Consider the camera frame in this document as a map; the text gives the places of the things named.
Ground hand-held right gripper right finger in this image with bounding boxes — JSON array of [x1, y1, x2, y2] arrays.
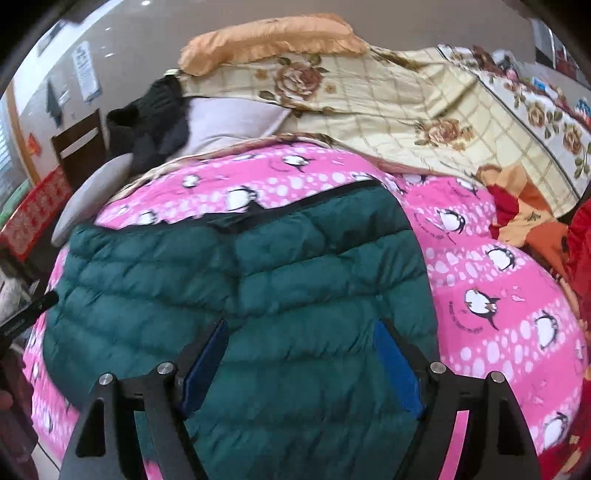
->
[[373, 318, 542, 480]]

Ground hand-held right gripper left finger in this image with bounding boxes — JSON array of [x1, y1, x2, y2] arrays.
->
[[58, 318, 230, 480]]

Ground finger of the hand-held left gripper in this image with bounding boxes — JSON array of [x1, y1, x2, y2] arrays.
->
[[0, 290, 60, 344]]

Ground dark green puffer jacket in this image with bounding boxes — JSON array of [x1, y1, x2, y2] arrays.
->
[[41, 179, 439, 480]]

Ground white bag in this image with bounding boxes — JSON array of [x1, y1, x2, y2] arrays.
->
[[0, 270, 33, 315]]

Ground dark maroon cloth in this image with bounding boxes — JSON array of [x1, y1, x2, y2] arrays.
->
[[0, 344, 40, 480]]

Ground grey pillow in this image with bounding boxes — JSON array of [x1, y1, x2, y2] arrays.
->
[[51, 152, 134, 247]]

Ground pink penguin print blanket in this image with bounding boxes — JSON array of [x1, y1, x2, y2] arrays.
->
[[21, 141, 589, 480]]

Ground dark wooden chair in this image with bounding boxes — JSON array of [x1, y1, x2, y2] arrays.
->
[[51, 108, 109, 190]]

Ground red orange cartoon bedsheet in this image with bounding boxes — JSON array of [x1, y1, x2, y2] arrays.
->
[[475, 164, 591, 480]]

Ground red ruffled cushion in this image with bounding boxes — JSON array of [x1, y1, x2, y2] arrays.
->
[[566, 198, 591, 296]]

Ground black garment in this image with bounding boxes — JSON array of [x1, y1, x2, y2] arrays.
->
[[106, 76, 192, 171]]

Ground cream floral quilt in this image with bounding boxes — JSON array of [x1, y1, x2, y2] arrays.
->
[[178, 44, 591, 217]]

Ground orange ruffled pillow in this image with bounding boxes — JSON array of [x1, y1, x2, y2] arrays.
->
[[178, 14, 370, 77]]

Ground dark wall hanging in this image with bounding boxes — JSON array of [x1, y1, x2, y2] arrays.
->
[[46, 78, 70, 125]]

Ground white wall poster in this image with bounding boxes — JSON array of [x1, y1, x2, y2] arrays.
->
[[71, 41, 102, 102]]

